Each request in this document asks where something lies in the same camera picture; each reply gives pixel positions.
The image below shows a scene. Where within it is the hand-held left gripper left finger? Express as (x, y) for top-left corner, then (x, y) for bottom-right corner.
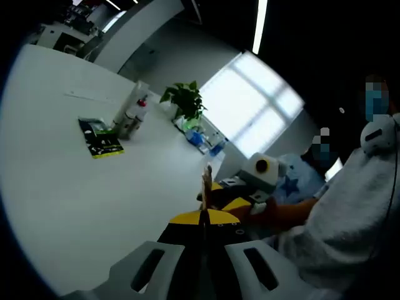
(59, 209), (208, 300)

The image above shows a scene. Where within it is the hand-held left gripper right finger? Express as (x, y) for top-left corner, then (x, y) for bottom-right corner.
(206, 208), (341, 300)

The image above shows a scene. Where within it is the green black skincare sachet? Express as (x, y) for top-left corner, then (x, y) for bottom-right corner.
(77, 117), (125, 159)

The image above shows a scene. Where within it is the white skincare tube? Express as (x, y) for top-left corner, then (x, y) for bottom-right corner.
(114, 80), (150, 138)

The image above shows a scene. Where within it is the bright window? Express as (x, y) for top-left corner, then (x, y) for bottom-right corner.
(199, 51), (306, 159)

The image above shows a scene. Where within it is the person in white shirt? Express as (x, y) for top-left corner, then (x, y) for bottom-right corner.
(274, 112), (400, 300)

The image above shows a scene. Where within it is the potted green plant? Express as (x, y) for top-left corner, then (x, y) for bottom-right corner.
(159, 80), (209, 126)

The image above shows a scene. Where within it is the white worn chest device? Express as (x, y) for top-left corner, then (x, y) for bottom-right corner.
(359, 114), (399, 156)

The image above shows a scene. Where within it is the straight ceiling light strip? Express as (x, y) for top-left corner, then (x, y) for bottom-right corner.
(251, 0), (269, 56)

